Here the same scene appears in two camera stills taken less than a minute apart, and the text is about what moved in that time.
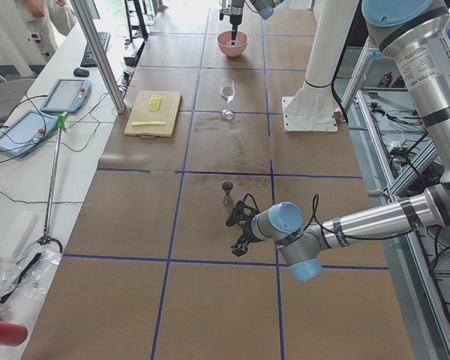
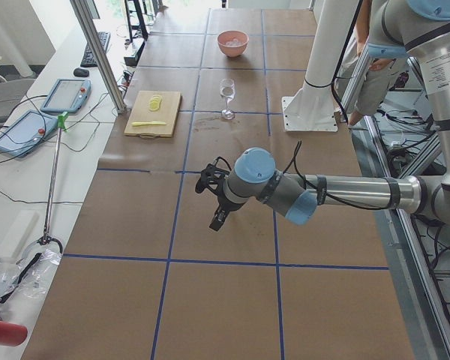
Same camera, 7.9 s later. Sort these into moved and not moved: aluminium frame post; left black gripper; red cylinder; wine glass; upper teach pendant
Moved: left black gripper
Not moved: upper teach pendant; aluminium frame post; red cylinder; wine glass
